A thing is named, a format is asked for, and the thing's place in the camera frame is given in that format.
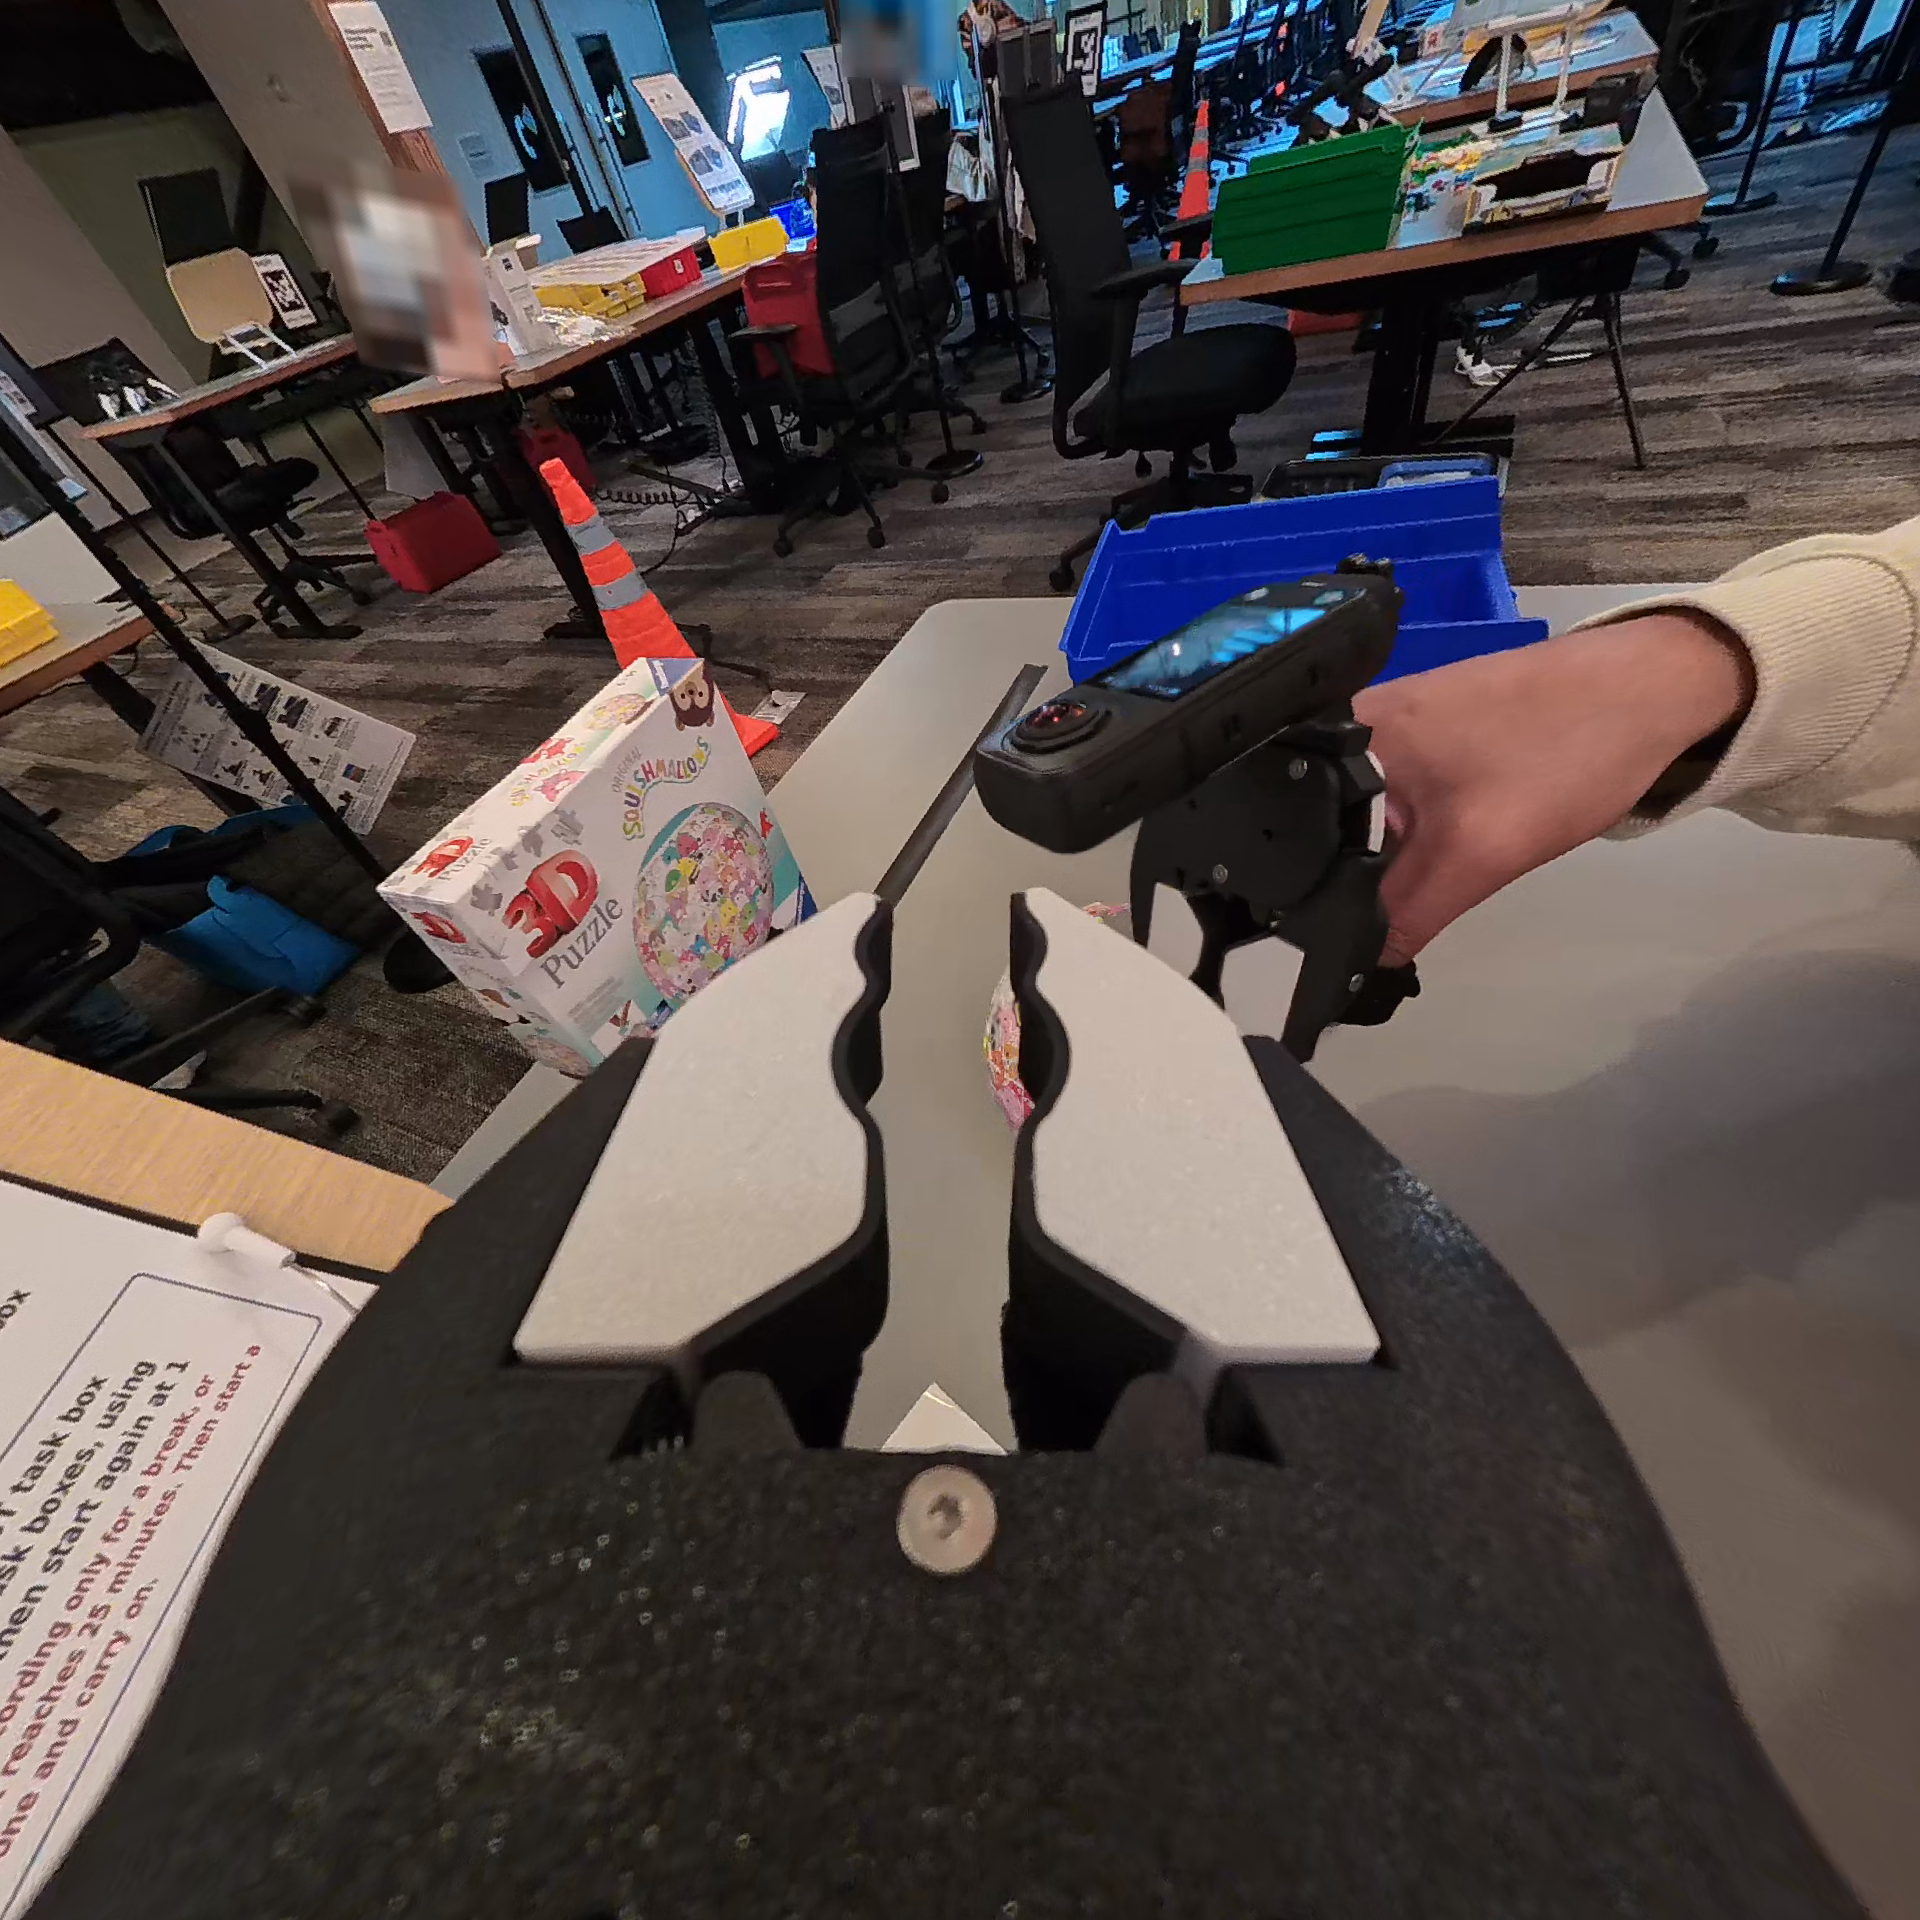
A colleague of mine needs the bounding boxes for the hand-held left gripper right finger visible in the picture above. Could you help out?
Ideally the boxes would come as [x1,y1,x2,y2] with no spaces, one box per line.
[998,884,1385,1451]

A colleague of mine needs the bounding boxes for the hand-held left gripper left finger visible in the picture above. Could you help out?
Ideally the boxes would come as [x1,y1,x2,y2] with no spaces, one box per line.
[510,888,895,1451]

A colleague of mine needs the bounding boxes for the colourful puzzle ball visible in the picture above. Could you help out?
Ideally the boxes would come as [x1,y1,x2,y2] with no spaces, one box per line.
[979,895,1126,1128]

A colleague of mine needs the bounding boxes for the puzzle ball cardboard box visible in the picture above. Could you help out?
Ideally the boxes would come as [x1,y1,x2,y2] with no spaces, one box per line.
[374,656,822,1086]

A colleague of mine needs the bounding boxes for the person's right hand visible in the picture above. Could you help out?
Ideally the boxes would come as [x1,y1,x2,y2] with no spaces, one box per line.
[1351,607,1760,968]

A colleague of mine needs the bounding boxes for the blue plastic bin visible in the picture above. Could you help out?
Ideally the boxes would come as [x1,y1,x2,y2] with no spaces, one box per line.
[1056,473,1552,694]

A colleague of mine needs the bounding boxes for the black plastic crate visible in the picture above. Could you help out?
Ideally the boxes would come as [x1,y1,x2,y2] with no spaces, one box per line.
[1257,451,1502,505]

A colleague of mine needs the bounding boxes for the blue bag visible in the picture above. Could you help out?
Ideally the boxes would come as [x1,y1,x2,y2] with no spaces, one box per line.
[128,808,365,1003]

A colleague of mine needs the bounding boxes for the orange traffic cone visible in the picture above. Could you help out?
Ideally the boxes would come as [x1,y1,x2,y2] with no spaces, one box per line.
[1167,93,1220,269]
[535,455,783,758]

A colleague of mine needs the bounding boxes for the green plastic bin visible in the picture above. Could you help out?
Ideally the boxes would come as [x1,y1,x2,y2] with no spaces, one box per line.
[1204,119,1424,279]

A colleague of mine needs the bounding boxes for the printed paper sheet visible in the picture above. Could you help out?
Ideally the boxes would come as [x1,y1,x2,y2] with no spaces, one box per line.
[134,641,422,838]

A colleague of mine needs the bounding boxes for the white instruction sheet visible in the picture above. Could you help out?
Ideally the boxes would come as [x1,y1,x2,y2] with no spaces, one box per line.
[0,1175,379,1920]

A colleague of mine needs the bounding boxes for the open cardboard box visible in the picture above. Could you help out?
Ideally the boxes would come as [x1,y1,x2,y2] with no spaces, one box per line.
[1462,119,1632,230]

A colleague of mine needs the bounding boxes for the wooden office table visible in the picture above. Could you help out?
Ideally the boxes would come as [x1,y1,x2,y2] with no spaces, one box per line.
[368,268,781,511]
[1175,87,1711,471]

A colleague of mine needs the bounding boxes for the red plastic bin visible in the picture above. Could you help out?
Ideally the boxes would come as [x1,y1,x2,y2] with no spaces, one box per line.
[364,489,504,596]

